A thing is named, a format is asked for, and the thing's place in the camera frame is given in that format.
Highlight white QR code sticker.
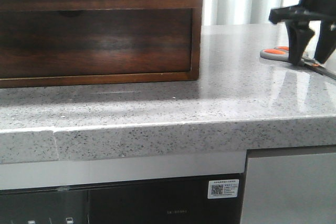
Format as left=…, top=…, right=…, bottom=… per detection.
left=207, top=179, right=239, bottom=199

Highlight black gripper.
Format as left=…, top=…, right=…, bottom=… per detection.
left=269, top=0, right=335, bottom=66

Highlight black built-in appliance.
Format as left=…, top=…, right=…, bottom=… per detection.
left=1, top=173, right=244, bottom=223

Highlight grey orange scissors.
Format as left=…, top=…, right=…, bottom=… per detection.
left=260, top=46, right=335, bottom=80

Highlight grey cabinet door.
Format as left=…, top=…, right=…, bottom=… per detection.
left=241, top=146, right=335, bottom=223

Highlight lower wooden drawer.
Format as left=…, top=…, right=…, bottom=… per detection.
left=1, top=9, right=192, bottom=78

